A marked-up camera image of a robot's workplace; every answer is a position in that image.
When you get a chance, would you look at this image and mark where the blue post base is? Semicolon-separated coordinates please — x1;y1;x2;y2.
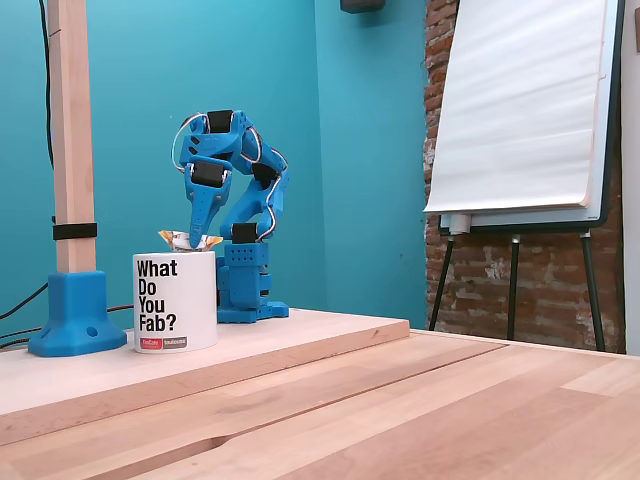
28;270;128;358

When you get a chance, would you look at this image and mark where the black strap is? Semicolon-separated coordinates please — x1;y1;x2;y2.
52;223;99;241

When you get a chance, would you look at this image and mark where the black cable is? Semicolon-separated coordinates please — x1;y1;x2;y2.
38;0;55;171
0;282;50;321

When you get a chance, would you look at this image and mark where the flipchart easel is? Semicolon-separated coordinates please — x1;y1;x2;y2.
428;0;626;354

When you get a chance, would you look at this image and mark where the wooden post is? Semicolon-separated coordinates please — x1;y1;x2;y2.
45;0;97;275

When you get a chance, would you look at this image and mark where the light wooden board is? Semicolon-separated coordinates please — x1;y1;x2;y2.
0;307;412;416

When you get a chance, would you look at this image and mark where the white flipchart paper pad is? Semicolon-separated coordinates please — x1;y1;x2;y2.
423;0;609;214

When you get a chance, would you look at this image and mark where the white mug with black print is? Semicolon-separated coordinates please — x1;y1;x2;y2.
132;250;219;355

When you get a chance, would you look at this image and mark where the yellow white sweet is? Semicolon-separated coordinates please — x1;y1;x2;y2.
158;229;225;251

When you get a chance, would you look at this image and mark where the dark wall box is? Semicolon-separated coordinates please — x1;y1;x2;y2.
340;0;386;15

